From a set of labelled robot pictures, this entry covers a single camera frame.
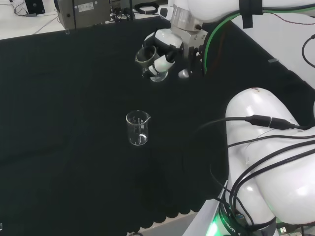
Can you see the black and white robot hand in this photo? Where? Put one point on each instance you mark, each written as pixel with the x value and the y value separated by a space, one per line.
pixel 165 37

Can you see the clear glass beaker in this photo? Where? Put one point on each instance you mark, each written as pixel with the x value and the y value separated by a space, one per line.
pixel 145 57
pixel 137 140

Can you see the grey metal cabinet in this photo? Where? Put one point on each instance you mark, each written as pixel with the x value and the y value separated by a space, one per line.
pixel 83 14

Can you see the black computer tower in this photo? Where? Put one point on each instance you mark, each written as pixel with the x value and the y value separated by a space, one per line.
pixel 34 6

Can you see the black bench cloth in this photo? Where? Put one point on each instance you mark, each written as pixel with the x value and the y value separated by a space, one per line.
pixel 49 123

